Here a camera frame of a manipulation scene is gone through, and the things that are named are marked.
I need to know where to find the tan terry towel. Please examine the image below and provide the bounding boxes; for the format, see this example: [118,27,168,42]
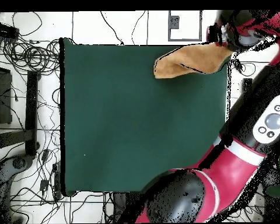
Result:
[153,41,235,79]

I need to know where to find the black power adapter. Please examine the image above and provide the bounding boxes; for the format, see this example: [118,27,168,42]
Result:
[232,54,244,74]

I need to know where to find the black stand leg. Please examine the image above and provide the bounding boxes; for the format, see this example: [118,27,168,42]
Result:
[241,78,253,94]
[24,70,40,156]

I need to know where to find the dark green table cloth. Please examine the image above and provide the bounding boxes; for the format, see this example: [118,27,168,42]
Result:
[59,37,231,197]

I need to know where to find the black power strip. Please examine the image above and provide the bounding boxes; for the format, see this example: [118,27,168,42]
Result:
[52,163,62,200]

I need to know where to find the black box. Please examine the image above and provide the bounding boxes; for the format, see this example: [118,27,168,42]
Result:
[0,66,13,125]

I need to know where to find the dark wheeled stand base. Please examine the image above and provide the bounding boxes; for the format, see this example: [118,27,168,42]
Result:
[0,155,34,224]

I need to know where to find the grey square frame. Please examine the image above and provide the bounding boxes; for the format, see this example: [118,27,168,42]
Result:
[167,10,203,42]

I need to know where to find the black coiled cables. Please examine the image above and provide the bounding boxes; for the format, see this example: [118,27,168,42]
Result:
[1,38,61,75]

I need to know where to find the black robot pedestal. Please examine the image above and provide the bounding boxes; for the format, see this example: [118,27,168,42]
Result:
[111,191,141,224]

